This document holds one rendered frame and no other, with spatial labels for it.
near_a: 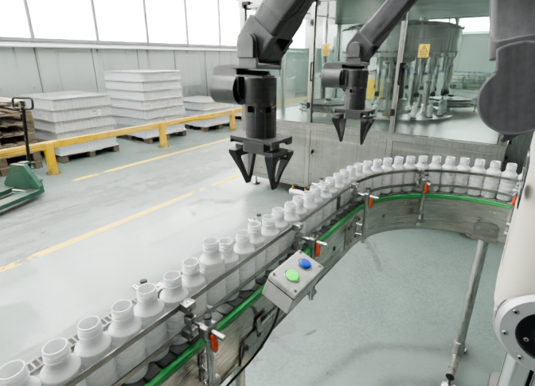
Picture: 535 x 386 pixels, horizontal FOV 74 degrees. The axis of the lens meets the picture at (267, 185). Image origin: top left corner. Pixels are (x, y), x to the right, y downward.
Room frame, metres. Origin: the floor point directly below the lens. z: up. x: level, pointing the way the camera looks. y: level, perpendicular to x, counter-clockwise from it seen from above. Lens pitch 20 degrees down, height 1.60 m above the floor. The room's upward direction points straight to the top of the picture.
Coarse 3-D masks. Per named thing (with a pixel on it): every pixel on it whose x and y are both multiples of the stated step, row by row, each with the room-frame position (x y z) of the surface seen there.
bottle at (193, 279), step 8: (184, 264) 0.67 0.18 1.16; (192, 264) 0.70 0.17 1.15; (184, 272) 0.67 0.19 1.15; (192, 272) 0.67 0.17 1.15; (200, 272) 0.69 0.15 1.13; (184, 280) 0.67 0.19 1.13; (192, 280) 0.66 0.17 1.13; (200, 280) 0.67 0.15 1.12; (192, 288) 0.66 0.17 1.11; (200, 288) 0.66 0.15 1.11; (200, 296) 0.66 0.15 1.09; (200, 304) 0.66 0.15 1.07; (192, 312) 0.66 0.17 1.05; (200, 312) 0.66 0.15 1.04
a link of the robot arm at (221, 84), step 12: (240, 36) 0.61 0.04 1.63; (252, 36) 0.61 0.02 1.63; (240, 48) 0.61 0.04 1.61; (252, 48) 0.60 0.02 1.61; (240, 60) 0.62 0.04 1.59; (252, 60) 0.61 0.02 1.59; (216, 72) 0.68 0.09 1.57; (228, 72) 0.66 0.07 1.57; (216, 84) 0.67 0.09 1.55; (228, 84) 0.65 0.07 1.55; (216, 96) 0.67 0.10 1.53; (228, 96) 0.65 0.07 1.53
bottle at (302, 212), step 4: (296, 196) 1.09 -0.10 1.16; (300, 196) 1.09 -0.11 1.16; (292, 200) 1.07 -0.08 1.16; (296, 200) 1.06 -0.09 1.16; (300, 200) 1.06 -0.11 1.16; (296, 204) 1.06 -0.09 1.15; (300, 204) 1.06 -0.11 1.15; (300, 208) 1.05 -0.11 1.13; (304, 208) 1.07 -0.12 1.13; (296, 212) 1.05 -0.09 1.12; (300, 212) 1.05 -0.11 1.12; (304, 212) 1.05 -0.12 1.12; (300, 216) 1.04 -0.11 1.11; (304, 224) 1.05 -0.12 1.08; (304, 228) 1.05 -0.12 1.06; (304, 232) 1.05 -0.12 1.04; (304, 240) 1.05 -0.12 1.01
